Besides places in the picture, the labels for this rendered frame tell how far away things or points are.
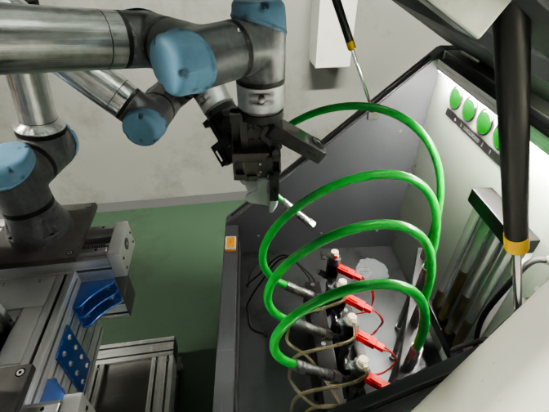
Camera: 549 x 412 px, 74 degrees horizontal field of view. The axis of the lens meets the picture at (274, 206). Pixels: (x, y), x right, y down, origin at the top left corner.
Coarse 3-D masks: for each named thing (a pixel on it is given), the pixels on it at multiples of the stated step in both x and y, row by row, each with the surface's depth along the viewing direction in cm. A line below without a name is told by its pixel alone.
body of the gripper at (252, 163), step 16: (240, 112) 57; (240, 128) 58; (256, 128) 59; (240, 144) 60; (256, 144) 60; (272, 144) 61; (240, 160) 60; (256, 160) 60; (272, 160) 60; (240, 176) 62; (256, 176) 62
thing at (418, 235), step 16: (352, 224) 51; (368, 224) 50; (384, 224) 50; (400, 224) 51; (320, 240) 52; (304, 256) 53; (432, 256) 55; (432, 272) 57; (272, 288) 57; (432, 288) 60; (272, 304) 60; (416, 304) 64; (304, 320) 65; (416, 320) 65; (320, 336) 66
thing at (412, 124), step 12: (324, 108) 66; (336, 108) 65; (348, 108) 65; (360, 108) 64; (372, 108) 63; (384, 108) 63; (300, 120) 69; (408, 120) 63; (420, 132) 63; (432, 144) 64; (432, 156) 65
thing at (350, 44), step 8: (336, 0) 76; (336, 8) 77; (344, 16) 78; (344, 24) 78; (344, 32) 79; (352, 40) 80; (352, 48) 81; (360, 72) 85; (368, 96) 88; (368, 112) 91; (376, 112) 91
